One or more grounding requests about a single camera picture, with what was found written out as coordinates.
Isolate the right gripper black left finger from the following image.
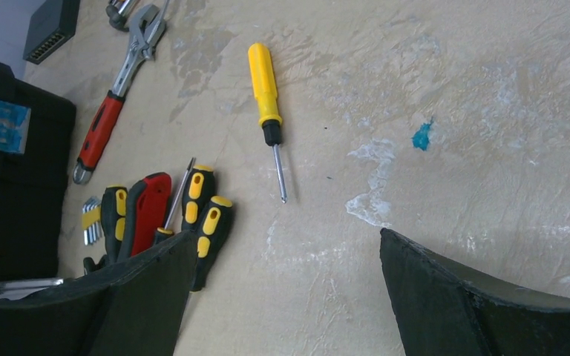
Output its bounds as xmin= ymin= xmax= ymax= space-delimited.
xmin=0 ymin=232 xmax=197 ymax=355

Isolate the black plastic toolbox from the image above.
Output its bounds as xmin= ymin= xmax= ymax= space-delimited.
xmin=0 ymin=62 xmax=76 ymax=281

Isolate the black yellow precision screwdriver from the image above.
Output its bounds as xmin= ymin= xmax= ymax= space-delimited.
xmin=154 ymin=157 xmax=196 ymax=245

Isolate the yellow handled screwdriver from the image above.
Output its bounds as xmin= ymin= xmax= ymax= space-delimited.
xmin=248 ymin=42 xmax=288 ymax=203

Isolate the black yellow stubby screwdriver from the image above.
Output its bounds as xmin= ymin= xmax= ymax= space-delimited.
xmin=181 ymin=165 xmax=217 ymax=231

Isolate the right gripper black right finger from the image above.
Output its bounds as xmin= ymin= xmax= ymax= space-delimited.
xmin=380 ymin=228 xmax=570 ymax=355

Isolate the black network switch box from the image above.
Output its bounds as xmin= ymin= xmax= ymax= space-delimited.
xmin=23 ymin=0 xmax=80 ymax=65

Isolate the red black handled tool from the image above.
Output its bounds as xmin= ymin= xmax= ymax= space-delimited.
xmin=117 ymin=172 xmax=172 ymax=262

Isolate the red handled adjustable wrench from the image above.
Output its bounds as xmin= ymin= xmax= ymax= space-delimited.
xmin=73 ymin=1 xmax=169 ymax=185

